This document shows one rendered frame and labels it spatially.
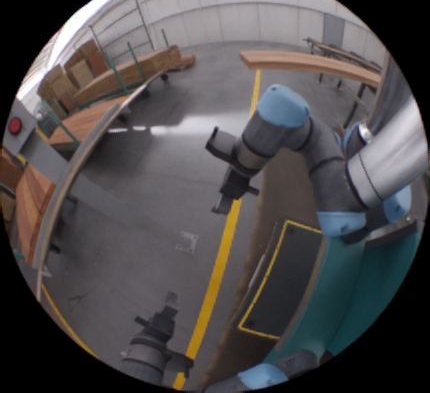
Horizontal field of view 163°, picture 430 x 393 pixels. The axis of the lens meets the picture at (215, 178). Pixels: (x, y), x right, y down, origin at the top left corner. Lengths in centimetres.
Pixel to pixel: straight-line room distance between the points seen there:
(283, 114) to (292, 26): 825
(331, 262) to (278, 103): 43
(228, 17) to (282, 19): 247
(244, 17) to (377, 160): 828
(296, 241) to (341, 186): 68
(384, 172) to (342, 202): 7
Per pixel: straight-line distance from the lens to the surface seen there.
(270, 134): 23
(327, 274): 49
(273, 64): 86
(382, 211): 40
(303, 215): 128
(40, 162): 40
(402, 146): 19
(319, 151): 26
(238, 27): 841
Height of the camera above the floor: 115
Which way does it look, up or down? 58 degrees down
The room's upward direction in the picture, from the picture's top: 17 degrees counter-clockwise
